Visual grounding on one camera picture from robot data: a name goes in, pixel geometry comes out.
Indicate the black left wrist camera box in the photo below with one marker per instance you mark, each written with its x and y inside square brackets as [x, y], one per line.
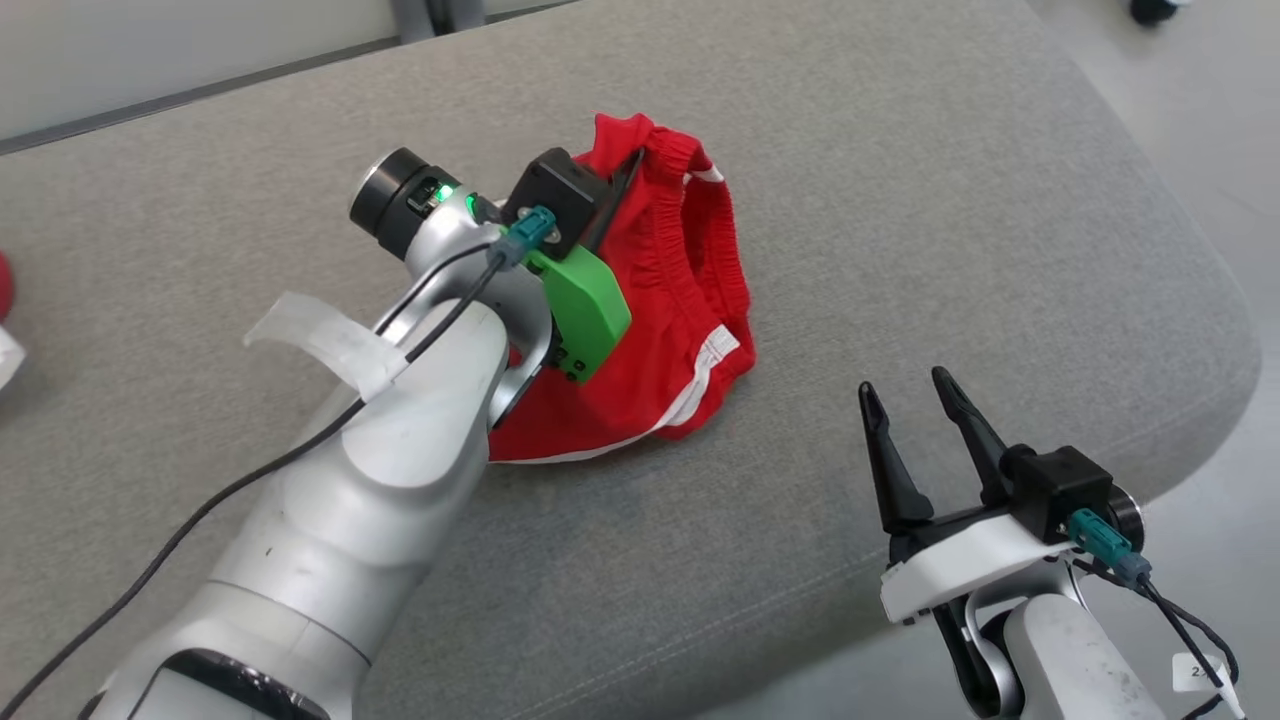
[555, 200]

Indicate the red and white shirt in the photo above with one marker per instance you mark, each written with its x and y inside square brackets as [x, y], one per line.
[3, 285]

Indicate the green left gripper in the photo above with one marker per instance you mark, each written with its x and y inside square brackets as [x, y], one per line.
[585, 300]

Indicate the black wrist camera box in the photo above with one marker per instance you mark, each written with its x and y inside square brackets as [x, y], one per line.
[1060, 490]
[555, 200]

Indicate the red shorts with white stripe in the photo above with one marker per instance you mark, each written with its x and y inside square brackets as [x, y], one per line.
[690, 300]

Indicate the small white label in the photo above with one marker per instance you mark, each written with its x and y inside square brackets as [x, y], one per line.
[1198, 672]

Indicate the grey partition post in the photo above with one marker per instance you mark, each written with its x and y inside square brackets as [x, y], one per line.
[435, 15]

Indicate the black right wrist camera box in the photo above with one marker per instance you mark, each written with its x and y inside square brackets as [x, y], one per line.
[1060, 490]

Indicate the translucent tape strip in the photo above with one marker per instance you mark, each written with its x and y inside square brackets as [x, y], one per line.
[330, 340]

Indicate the small black floor object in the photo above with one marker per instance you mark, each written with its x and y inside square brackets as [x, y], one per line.
[1155, 10]

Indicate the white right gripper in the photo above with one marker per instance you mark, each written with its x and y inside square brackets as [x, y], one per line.
[960, 565]

